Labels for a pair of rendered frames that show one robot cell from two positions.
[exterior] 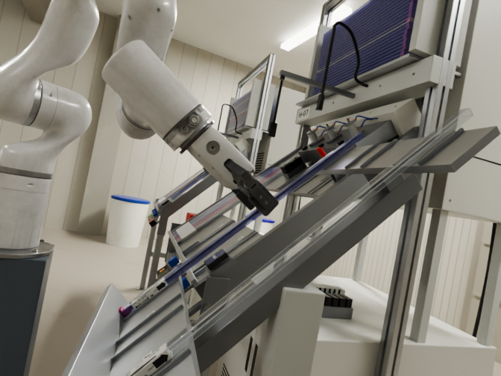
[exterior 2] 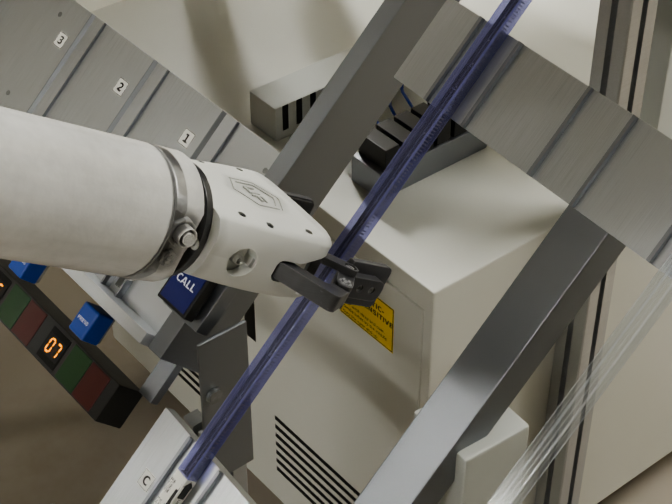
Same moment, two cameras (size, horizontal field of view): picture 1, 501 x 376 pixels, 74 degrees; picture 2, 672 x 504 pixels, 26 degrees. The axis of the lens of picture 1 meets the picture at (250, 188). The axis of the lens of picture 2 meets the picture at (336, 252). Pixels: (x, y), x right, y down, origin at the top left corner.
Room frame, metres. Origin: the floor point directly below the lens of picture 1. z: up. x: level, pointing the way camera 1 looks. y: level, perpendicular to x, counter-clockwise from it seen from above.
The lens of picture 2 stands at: (-0.17, 0.25, 1.58)
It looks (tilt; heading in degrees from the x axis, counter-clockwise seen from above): 39 degrees down; 339
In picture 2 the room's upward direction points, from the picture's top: straight up
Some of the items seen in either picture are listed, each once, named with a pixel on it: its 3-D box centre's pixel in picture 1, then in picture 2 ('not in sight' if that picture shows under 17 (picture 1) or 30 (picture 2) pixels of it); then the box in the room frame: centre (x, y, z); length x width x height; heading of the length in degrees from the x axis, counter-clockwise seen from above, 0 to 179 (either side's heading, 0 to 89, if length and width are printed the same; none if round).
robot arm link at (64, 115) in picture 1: (48, 130); not in sight; (0.85, 0.54, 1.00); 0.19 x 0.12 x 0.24; 141
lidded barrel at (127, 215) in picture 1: (127, 221); not in sight; (4.35, 1.50, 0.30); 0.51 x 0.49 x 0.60; 25
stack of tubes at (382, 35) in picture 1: (370, 48); not in sight; (1.16, -0.32, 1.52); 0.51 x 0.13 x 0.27; 19
